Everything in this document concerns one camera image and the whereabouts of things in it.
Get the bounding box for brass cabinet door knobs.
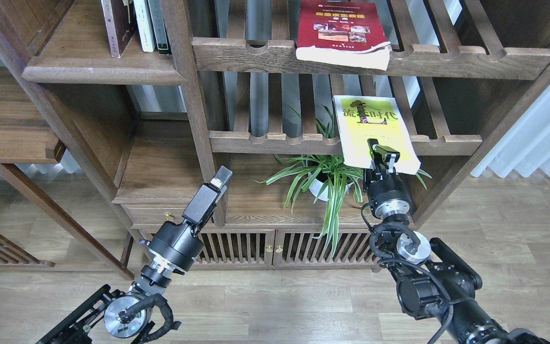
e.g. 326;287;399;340
265;245;284;253

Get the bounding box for white curtain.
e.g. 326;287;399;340
471;85;550;178

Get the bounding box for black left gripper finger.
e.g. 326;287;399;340
182;166;233;228

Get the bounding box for yellow green book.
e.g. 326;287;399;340
333;95;421;175

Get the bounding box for white upright book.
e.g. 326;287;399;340
133;0;156;53

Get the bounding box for dark brown book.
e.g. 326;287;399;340
101;0;136;57

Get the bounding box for dark wooden bookshelf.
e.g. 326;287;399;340
0;0;550;281

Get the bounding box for dark upright book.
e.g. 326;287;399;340
148;0;171;55

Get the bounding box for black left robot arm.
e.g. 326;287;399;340
40;166;232;344

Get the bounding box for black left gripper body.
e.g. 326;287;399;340
147;220;204;276

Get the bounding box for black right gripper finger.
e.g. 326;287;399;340
375;145;400;175
368;139;381;175

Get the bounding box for red book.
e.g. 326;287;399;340
296;0;391;70

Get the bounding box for white plant pot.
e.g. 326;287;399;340
308;172;353;201

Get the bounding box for green spider plant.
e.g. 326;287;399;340
252;103;432;258

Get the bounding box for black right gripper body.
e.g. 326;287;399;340
364;169;412;221

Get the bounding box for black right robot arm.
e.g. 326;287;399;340
364;139;546;344

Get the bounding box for brass drawer knob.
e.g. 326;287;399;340
164;212;174;222

